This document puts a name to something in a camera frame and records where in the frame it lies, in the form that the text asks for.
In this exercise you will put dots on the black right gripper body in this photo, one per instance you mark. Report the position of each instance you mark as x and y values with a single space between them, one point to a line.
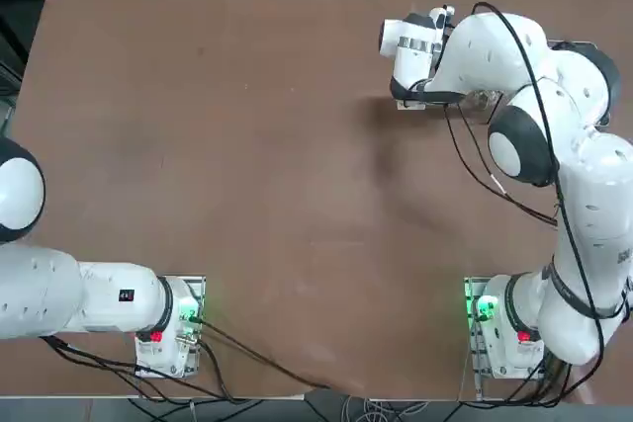
420 23

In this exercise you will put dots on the glass alcohol lamp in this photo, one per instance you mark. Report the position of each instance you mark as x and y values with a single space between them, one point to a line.
482 100

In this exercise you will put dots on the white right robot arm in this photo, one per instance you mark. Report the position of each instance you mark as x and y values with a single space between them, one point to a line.
583 194

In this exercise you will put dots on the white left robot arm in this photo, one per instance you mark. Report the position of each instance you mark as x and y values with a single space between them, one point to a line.
99 303

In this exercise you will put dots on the white test tube rack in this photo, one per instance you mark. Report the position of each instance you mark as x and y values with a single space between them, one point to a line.
410 106

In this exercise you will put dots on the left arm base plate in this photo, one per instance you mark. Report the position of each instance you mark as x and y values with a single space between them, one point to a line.
198 288

